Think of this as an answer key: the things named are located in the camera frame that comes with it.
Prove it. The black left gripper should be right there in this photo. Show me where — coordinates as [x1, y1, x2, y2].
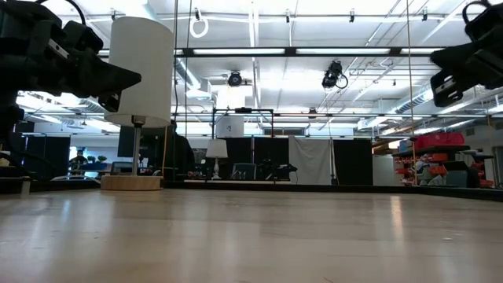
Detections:
[38, 20, 142, 114]

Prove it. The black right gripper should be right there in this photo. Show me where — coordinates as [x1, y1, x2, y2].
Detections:
[429, 2, 503, 108]

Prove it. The white shade wooden base lamp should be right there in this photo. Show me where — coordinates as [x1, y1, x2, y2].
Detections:
[100, 15, 176, 193]

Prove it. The ceiling strip light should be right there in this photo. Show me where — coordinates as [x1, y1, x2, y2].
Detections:
[399, 47, 443, 54]
[192, 48, 286, 55]
[295, 47, 391, 55]

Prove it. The black monitor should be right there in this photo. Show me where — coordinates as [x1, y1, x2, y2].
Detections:
[116, 124, 174, 160]

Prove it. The person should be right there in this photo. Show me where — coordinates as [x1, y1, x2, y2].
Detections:
[164, 119, 196, 182]
[69, 149, 90, 171]

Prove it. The red storage crate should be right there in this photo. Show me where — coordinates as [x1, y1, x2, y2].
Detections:
[414, 131, 466, 150]

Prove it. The shelf rack with red bins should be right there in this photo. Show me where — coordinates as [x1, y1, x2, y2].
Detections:
[391, 144, 497, 189]

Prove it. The black partition panel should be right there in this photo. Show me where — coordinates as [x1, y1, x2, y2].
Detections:
[332, 138, 373, 186]
[251, 136, 291, 182]
[15, 121, 72, 180]

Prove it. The yellow pole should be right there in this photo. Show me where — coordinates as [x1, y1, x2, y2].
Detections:
[410, 137, 418, 186]

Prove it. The small white table lamp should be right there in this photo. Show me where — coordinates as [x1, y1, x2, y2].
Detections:
[205, 138, 229, 181]

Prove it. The white board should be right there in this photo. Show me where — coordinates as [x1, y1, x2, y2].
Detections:
[215, 116, 245, 139]

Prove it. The dark office chair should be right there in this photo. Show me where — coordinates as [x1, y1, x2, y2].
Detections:
[231, 163, 257, 181]

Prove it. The grey hanging cloth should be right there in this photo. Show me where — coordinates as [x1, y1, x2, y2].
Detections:
[288, 135, 334, 186]

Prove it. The black equipment on tripod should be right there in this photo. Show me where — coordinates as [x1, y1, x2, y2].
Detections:
[266, 159, 299, 182]

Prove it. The thin hanging cord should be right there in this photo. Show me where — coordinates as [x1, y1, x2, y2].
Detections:
[405, 0, 416, 138]

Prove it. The silver ceiling air duct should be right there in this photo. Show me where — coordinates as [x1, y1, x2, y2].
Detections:
[394, 84, 503, 116]

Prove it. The black hanging cable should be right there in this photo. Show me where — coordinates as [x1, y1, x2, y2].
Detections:
[182, 0, 194, 170]

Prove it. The white hanging ring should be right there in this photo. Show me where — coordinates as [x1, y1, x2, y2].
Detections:
[189, 7, 210, 39]

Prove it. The black ceiling camera with cable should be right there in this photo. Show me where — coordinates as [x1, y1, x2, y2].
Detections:
[321, 60, 350, 90]

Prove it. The round black ceiling camera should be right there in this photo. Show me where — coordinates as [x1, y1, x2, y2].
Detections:
[226, 70, 244, 88]

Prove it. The black aluminium table frame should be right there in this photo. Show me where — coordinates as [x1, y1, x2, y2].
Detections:
[0, 172, 503, 204]

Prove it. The black ceiling light rail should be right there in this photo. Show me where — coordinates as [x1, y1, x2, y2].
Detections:
[96, 46, 445, 59]

